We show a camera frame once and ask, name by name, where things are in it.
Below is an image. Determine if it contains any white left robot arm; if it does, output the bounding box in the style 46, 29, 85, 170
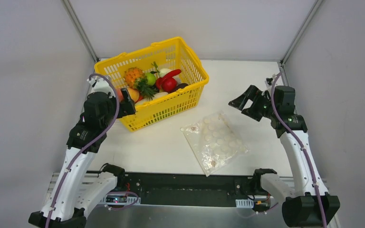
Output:
28, 88, 135, 228

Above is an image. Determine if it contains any pink toy peach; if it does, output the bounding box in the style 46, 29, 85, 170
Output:
116, 88, 124, 102

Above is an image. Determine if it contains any orange toy pineapple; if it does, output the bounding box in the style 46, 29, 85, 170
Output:
124, 67, 155, 99

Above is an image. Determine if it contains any white toy onion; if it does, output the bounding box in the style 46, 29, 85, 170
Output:
158, 68, 172, 78

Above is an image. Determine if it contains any yellow plastic shopping basket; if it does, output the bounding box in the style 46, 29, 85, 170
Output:
94, 37, 209, 132

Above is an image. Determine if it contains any purple toy eggplant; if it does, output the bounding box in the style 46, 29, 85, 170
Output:
170, 83, 188, 93

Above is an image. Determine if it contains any red toy chili pepper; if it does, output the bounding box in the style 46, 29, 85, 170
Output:
155, 69, 182, 89

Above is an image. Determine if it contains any white toy radish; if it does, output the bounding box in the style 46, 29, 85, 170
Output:
135, 92, 168, 106

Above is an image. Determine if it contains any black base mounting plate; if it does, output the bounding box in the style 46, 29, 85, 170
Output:
112, 172, 270, 207

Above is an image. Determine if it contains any green toy apple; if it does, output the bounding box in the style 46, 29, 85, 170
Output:
145, 73, 157, 86

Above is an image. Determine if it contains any clear zip top bag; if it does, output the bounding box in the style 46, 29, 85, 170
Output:
180, 111, 249, 177

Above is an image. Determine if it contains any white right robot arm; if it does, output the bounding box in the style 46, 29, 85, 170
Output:
228, 85, 340, 228

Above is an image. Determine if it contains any orange toy peach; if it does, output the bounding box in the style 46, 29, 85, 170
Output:
127, 87, 140, 103

